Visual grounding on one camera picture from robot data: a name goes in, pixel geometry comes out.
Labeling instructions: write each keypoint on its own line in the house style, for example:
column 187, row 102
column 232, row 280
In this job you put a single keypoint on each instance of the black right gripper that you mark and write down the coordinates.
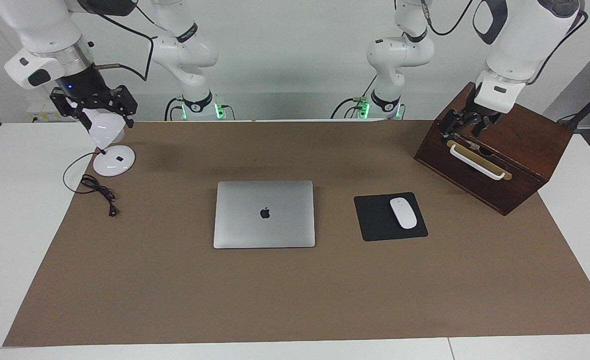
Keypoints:
column 82, row 85

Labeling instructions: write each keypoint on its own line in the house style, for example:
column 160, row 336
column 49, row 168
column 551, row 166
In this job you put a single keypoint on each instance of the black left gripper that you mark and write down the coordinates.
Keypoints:
column 477, row 112

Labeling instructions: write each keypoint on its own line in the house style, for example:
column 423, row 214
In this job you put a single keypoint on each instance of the silver laptop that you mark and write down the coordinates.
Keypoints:
column 264, row 215

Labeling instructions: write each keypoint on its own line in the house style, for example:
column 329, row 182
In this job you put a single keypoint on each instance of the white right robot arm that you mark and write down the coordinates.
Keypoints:
column 50, row 25

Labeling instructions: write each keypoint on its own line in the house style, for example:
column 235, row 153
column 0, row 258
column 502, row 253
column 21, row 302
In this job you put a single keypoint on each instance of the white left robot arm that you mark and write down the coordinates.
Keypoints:
column 524, row 35

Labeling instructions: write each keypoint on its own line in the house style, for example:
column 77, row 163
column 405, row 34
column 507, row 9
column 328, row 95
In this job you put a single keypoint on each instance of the white power strip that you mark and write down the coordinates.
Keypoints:
column 42, row 116

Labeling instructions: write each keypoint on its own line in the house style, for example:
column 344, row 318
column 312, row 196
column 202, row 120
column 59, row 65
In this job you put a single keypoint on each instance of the white desk lamp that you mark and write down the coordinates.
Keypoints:
column 112, row 162

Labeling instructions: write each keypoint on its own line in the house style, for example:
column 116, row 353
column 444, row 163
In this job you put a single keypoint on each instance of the dark wooden box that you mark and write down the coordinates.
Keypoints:
column 524, row 145

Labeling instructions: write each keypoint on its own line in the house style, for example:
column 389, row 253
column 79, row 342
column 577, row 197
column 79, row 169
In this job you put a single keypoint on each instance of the white computer mouse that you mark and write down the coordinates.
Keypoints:
column 403, row 213

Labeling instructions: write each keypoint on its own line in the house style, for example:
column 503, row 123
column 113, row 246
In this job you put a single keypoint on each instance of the black mouse pad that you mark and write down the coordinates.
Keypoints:
column 374, row 220

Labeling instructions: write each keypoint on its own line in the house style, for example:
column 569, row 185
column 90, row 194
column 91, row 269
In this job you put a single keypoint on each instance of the brown table mat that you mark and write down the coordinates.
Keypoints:
column 294, row 300

